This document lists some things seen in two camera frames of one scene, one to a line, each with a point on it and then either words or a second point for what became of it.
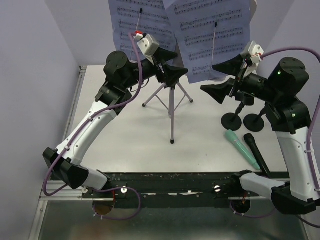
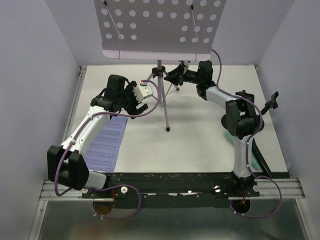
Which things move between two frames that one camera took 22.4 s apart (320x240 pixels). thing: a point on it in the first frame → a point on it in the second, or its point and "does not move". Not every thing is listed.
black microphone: [261, 162] does not move
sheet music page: [148, 16] → [101, 155]
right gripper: [218, 91] → [176, 76]
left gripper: [170, 74] → [129, 90]
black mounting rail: [171, 190] does not move
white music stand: [177, 63] → [158, 30]
